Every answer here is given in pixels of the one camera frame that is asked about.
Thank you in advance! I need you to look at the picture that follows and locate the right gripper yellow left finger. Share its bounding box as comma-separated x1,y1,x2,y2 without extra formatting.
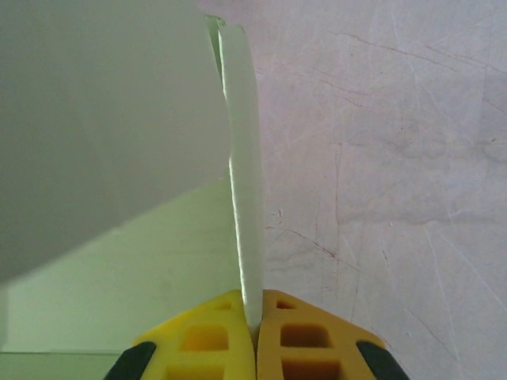
103,288,254,380

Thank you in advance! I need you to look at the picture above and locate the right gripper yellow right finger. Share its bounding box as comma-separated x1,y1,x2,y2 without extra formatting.
256,288,411,380

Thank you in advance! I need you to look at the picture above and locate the light green paper box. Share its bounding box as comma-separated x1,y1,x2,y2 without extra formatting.
0,0,265,353

